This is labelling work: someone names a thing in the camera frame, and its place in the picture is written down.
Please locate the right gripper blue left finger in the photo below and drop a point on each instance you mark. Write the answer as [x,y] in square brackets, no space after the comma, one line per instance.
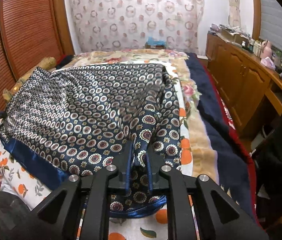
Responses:
[79,207]

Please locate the red bed cover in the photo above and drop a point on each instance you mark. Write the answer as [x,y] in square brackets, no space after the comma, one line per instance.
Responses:
[238,139]

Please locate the wooden sideboard cabinet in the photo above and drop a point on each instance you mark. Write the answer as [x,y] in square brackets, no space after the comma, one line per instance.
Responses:
[252,92]

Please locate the navy patterned silk garment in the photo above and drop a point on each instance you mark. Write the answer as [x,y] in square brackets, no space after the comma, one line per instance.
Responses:
[77,120]

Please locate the pink kettle jug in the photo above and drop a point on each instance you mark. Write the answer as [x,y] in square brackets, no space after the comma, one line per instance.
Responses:
[266,49]

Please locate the grey window blind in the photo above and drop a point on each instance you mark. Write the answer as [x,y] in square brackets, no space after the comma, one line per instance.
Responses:
[271,22]

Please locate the beige tied side curtain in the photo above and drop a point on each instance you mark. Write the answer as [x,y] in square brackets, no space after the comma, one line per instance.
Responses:
[234,13]

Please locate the brown louvered wardrobe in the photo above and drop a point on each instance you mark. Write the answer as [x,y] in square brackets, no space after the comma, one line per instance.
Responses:
[30,30]

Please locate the brown box with blue cloth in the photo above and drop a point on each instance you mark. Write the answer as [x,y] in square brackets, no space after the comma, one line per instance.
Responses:
[155,44]

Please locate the pink tissue pack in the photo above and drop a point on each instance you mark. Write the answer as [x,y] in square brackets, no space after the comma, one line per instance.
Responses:
[268,63]

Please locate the floral beige blanket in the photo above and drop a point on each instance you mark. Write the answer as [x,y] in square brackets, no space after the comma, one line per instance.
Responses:
[199,156]

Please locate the orange fruit print sheet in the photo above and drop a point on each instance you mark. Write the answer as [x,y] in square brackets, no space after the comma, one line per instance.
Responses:
[104,138]

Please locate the pink circle patterned curtain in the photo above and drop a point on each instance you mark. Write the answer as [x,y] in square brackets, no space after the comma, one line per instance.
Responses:
[108,25]

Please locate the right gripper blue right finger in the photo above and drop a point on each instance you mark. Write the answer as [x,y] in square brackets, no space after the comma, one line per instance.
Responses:
[197,208]

